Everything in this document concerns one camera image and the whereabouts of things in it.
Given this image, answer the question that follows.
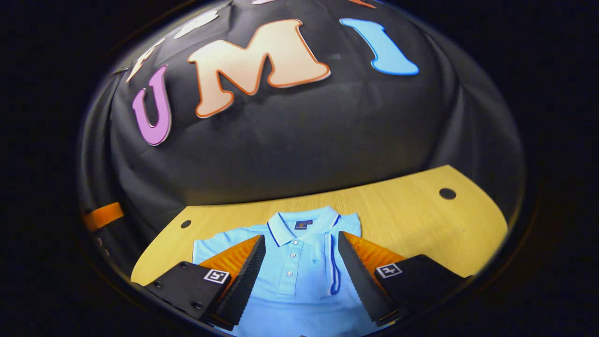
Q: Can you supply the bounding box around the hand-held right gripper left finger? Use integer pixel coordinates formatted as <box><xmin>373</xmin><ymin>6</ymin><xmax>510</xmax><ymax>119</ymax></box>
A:
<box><xmin>143</xmin><ymin>234</ymin><xmax>267</xmax><ymax>331</ymax></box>

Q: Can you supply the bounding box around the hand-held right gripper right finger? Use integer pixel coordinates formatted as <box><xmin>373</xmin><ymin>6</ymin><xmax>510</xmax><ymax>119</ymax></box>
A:
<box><xmin>337</xmin><ymin>231</ymin><xmax>471</xmax><ymax>327</ymax></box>

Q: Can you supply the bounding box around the light blue polo T-shirt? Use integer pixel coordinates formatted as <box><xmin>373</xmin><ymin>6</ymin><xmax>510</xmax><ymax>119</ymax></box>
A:
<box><xmin>192</xmin><ymin>205</ymin><xmax>382</xmax><ymax>337</ymax></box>

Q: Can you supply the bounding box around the black backdrop cloth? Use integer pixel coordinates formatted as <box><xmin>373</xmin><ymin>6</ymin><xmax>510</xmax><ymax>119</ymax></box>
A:
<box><xmin>77</xmin><ymin>0</ymin><xmax>527</xmax><ymax>281</ymax></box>

